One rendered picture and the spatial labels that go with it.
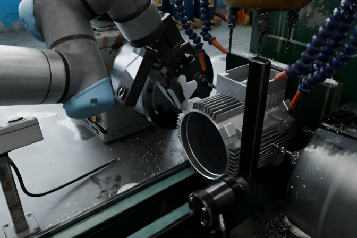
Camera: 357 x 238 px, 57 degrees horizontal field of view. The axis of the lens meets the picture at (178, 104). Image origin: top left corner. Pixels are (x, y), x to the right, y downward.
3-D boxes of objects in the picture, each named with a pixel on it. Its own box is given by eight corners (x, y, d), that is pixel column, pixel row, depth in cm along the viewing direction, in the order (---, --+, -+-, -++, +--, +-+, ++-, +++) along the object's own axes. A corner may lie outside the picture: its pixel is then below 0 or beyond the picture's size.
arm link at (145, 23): (127, 26, 51) (103, 17, 57) (141, 48, 54) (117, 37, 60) (160, -3, 53) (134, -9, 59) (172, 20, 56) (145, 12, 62)
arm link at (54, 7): (25, 54, 49) (90, 23, 47) (8, -9, 51) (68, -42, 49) (57, 68, 56) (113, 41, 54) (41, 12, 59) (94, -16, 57)
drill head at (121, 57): (153, 83, 126) (151, 16, 114) (221, 120, 100) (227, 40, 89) (92, 101, 112) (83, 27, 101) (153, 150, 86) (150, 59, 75)
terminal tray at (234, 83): (249, 88, 83) (252, 61, 79) (285, 104, 75) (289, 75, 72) (214, 102, 76) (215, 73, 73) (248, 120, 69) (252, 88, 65)
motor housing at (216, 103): (232, 134, 92) (238, 70, 84) (290, 168, 79) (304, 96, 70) (175, 160, 82) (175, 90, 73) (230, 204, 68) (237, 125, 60)
